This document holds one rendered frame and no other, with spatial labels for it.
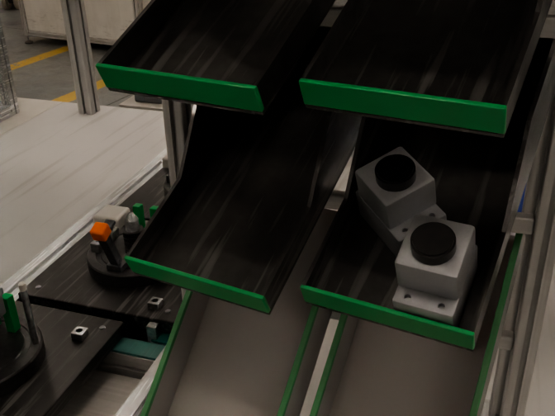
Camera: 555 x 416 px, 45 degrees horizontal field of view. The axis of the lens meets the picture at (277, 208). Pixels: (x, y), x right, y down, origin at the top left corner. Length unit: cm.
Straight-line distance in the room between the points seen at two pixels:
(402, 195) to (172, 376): 30
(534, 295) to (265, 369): 25
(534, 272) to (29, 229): 103
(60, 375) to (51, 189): 78
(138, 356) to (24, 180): 82
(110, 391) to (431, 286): 52
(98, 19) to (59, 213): 482
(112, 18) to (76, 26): 417
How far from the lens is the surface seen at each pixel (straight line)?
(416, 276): 47
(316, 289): 51
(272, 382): 65
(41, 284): 101
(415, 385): 63
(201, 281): 53
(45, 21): 663
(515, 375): 67
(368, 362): 64
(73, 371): 84
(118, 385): 89
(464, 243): 47
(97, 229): 91
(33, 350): 86
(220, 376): 67
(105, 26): 617
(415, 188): 50
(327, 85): 44
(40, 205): 150
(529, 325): 64
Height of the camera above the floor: 150
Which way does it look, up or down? 28 degrees down
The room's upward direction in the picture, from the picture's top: 1 degrees counter-clockwise
